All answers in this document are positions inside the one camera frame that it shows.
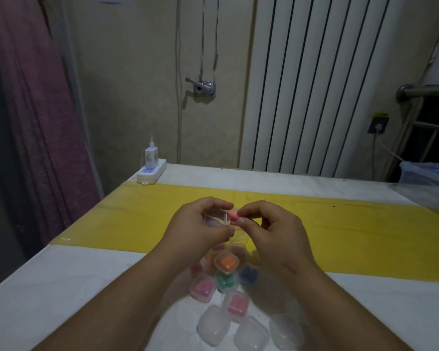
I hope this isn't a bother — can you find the person's right hand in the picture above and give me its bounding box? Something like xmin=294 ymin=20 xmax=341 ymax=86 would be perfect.
xmin=236 ymin=201 xmax=316 ymax=277

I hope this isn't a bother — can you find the person's left hand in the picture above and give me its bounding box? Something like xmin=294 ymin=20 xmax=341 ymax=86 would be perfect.
xmin=161 ymin=196 xmax=235 ymax=269

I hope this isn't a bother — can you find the clear small plastic case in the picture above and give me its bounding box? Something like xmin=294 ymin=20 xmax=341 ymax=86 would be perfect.
xmin=204 ymin=208 xmax=235 ymax=231

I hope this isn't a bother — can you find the person's right forearm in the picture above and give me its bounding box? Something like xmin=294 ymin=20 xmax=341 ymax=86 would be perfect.
xmin=271 ymin=257 xmax=416 ymax=351

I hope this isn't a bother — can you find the person's left forearm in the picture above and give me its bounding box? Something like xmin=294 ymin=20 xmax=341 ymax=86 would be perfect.
xmin=31 ymin=248 xmax=213 ymax=351

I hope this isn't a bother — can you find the case with orange earplugs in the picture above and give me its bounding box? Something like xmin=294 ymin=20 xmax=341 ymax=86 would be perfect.
xmin=214 ymin=252 xmax=240 ymax=274

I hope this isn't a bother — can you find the case with green earplugs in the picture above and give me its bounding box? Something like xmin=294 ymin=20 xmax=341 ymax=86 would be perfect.
xmin=215 ymin=271 xmax=240 ymax=295

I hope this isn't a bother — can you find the case with blue earplugs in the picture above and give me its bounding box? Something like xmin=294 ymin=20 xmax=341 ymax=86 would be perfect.
xmin=239 ymin=264 xmax=261 ymax=286

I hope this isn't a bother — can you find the case with pink earplugs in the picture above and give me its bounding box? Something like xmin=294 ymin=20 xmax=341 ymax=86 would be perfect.
xmin=225 ymin=292 xmax=250 ymax=324
xmin=189 ymin=273 xmax=217 ymax=302

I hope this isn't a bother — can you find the empty clear plastic case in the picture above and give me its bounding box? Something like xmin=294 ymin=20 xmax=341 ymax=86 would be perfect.
xmin=196 ymin=305 xmax=231 ymax=341
xmin=234 ymin=316 xmax=270 ymax=351
xmin=269 ymin=313 xmax=305 ymax=351

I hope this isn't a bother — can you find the white power strip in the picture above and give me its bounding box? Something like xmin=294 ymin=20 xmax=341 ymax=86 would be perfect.
xmin=136 ymin=159 xmax=168 ymax=185

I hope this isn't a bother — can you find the yellow table runner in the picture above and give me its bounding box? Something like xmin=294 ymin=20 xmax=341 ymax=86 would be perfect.
xmin=49 ymin=181 xmax=439 ymax=285

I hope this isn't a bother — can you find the white charger plug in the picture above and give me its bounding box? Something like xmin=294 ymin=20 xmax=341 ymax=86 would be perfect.
xmin=144 ymin=134 xmax=160 ymax=168

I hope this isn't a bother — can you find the white panel radiator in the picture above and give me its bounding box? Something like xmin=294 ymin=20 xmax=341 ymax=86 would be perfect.
xmin=239 ymin=0 xmax=431 ymax=180

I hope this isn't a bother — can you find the clear plastic bag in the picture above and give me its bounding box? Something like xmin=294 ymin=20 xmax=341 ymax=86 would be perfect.
xmin=387 ymin=161 xmax=439 ymax=217

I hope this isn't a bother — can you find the metal rack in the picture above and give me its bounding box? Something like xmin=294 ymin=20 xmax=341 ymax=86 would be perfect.
xmin=400 ymin=98 xmax=439 ymax=166

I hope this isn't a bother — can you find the purple hanging cloth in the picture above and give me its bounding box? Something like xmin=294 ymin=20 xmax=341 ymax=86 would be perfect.
xmin=0 ymin=0 xmax=104 ymax=253

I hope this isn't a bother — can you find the metal wall valve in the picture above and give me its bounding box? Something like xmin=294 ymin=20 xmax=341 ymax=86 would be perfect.
xmin=185 ymin=77 xmax=219 ymax=100

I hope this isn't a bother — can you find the white wall pipe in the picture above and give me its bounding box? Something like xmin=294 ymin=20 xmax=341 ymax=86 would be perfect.
xmin=173 ymin=0 xmax=184 ymax=165

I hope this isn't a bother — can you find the white power cable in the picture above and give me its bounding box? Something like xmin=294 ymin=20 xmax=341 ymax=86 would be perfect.
xmin=373 ymin=131 xmax=405 ymax=162

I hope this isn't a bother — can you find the wall socket with yellow label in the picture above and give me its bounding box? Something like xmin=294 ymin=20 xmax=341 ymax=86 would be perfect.
xmin=367 ymin=112 xmax=390 ymax=135

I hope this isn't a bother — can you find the grey hanging cord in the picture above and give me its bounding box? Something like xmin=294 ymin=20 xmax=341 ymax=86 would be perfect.
xmin=199 ymin=0 xmax=221 ymax=84

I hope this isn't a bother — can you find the metal grab rail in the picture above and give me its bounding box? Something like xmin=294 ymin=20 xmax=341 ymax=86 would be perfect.
xmin=395 ymin=83 xmax=439 ymax=103

